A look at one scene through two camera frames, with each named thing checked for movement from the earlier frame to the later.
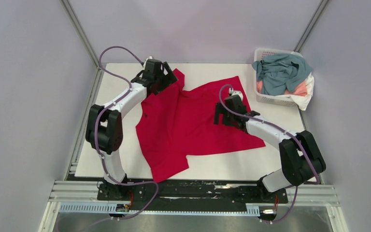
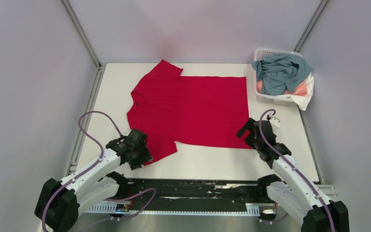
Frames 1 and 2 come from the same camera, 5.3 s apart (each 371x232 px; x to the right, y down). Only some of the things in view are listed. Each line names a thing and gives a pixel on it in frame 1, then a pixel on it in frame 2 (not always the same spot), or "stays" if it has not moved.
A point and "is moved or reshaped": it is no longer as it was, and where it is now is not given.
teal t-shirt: (280, 73) stays
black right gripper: (219, 109) → (247, 126)
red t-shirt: (175, 123) is moved or reshaped
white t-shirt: (303, 101) stays
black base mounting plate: (190, 193) stays
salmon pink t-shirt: (301, 90) stays
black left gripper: (170, 76) → (146, 156)
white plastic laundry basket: (260, 53) stays
